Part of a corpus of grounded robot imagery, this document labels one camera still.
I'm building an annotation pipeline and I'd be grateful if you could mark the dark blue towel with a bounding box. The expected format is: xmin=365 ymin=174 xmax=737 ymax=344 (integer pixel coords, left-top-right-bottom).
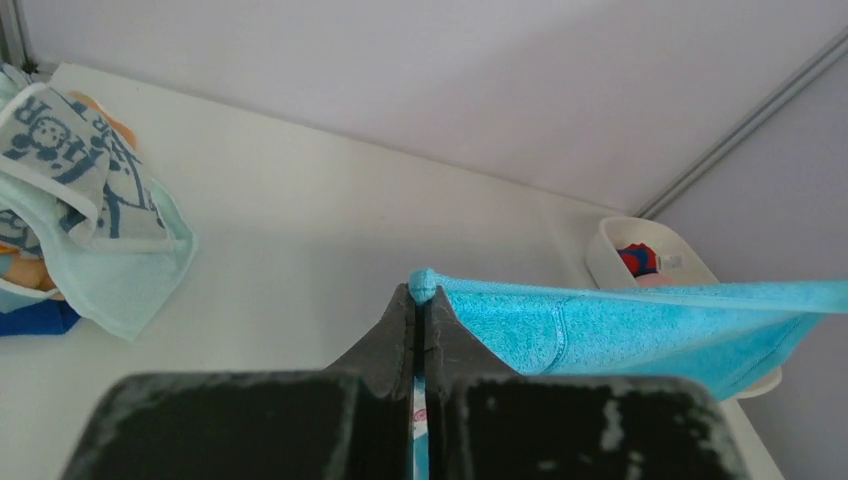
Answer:
xmin=0 ymin=300 xmax=81 ymax=337

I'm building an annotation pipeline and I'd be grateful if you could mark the red blue rolled towel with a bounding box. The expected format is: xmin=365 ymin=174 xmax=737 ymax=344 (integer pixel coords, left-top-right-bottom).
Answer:
xmin=617 ymin=243 xmax=659 ymax=278

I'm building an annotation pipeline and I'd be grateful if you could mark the bright blue towel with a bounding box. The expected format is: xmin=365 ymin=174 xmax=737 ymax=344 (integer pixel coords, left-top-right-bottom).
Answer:
xmin=407 ymin=267 xmax=848 ymax=480

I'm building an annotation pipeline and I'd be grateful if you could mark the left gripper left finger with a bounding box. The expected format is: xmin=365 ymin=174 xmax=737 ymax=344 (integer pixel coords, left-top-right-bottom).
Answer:
xmin=326 ymin=283 xmax=416 ymax=401

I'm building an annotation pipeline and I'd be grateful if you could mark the white blue patterned towel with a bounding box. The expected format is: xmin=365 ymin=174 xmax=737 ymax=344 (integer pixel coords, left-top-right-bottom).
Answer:
xmin=1 ymin=83 xmax=173 ymax=253

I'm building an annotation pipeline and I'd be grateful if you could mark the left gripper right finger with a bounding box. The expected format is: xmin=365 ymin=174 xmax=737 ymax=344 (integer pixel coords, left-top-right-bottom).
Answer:
xmin=423 ymin=303 xmax=517 ymax=398

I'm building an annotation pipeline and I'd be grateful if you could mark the mint green towel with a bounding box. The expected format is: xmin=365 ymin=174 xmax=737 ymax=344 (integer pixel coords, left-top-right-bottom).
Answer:
xmin=1 ymin=64 xmax=197 ymax=340

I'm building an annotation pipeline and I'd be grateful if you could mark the white plastic tray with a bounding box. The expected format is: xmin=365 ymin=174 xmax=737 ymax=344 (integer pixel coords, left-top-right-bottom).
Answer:
xmin=585 ymin=216 xmax=782 ymax=399

